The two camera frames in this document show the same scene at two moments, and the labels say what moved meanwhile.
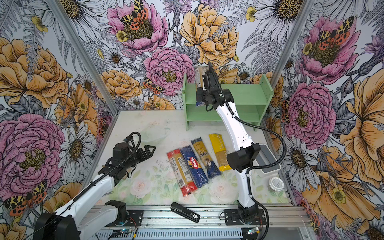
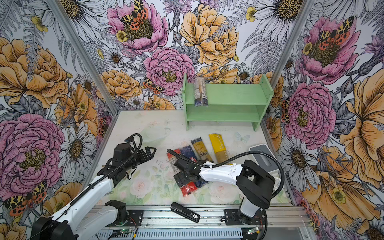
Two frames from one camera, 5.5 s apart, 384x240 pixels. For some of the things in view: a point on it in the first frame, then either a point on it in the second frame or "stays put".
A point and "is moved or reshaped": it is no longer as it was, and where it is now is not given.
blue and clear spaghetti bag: (212, 169) stays put
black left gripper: (149, 154) stays put
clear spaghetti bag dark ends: (199, 72) is moved or reshaped
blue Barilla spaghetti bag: (199, 176) stays put
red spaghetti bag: (186, 183) stays put
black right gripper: (199, 96) to (183, 180)
